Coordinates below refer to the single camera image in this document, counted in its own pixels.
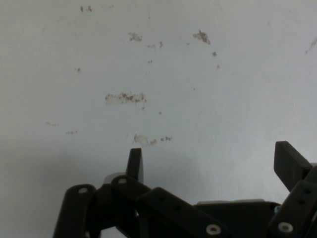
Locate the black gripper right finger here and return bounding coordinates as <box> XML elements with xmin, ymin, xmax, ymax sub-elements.
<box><xmin>268</xmin><ymin>140</ymin><xmax>317</xmax><ymax>238</ymax></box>

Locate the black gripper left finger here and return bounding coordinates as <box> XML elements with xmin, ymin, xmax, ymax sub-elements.
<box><xmin>52</xmin><ymin>148</ymin><xmax>230</xmax><ymax>238</ymax></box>

